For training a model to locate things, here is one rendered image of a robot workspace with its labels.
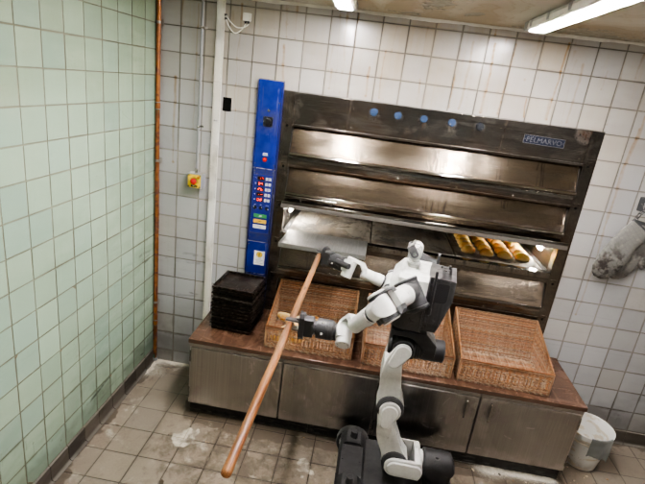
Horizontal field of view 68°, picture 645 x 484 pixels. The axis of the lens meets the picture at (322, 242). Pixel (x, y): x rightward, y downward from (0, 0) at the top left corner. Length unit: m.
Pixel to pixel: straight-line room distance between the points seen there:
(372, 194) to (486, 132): 0.79
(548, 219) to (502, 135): 0.61
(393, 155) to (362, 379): 1.41
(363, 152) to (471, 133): 0.67
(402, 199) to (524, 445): 1.69
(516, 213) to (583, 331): 0.96
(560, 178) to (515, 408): 1.42
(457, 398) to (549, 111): 1.79
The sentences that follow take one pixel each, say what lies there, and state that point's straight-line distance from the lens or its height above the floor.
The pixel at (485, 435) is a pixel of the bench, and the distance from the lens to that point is 3.32.
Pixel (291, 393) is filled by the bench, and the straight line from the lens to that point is 3.16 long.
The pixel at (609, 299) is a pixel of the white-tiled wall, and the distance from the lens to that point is 3.67.
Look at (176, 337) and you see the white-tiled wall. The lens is 3.86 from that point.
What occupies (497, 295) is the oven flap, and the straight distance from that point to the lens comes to 3.43.
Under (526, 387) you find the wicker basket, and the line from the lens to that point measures 3.22.
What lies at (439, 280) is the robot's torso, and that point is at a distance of 2.26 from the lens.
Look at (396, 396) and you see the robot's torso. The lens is 2.63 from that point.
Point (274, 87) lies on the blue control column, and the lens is 3.11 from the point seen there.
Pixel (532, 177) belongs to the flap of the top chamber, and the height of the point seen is 1.78.
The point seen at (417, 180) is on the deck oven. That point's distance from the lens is 3.13.
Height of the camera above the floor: 2.19
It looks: 19 degrees down
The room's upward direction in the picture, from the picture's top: 7 degrees clockwise
